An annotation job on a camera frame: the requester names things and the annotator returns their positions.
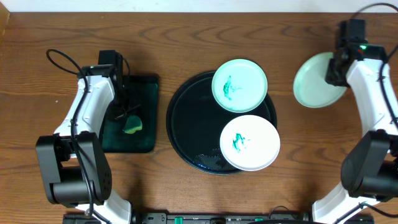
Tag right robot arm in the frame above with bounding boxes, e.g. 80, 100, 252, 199
311, 43, 397, 223

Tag light green plate top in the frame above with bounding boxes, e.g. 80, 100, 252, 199
211, 59, 268, 113

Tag light green plate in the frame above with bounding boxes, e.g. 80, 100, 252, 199
211, 59, 268, 113
293, 52, 347, 108

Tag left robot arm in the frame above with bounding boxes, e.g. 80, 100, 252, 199
36, 64, 141, 223

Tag black rectangular tray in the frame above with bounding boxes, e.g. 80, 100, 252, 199
99, 74, 159, 153

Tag green yellow sponge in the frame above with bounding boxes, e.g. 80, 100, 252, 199
123, 115, 142, 134

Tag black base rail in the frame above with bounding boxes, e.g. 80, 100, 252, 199
62, 207, 376, 224

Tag white plate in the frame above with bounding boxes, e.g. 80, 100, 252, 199
220, 115, 281, 171

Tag round black tray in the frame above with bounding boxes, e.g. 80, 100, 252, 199
166, 71, 277, 175

